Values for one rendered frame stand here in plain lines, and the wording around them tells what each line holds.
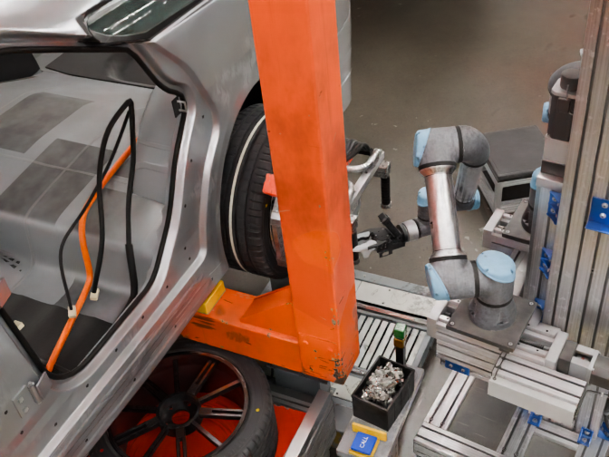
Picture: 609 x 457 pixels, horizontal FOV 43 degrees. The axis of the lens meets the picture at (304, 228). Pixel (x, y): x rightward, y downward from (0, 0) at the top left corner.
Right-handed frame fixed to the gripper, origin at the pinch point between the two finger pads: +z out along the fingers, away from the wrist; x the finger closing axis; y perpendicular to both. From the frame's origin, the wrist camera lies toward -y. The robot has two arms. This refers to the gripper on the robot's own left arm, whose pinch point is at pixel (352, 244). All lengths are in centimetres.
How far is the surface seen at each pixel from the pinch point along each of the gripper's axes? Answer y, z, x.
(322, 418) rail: 50, 28, -30
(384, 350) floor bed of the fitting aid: 82, -17, 15
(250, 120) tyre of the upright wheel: -35, 21, 42
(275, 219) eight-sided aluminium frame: -13.1, 24.3, 10.1
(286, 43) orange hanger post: -98, 24, -30
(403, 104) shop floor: 82, -116, 200
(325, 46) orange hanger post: -94, 14, -29
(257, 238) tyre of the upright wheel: -6.9, 31.8, 10.4
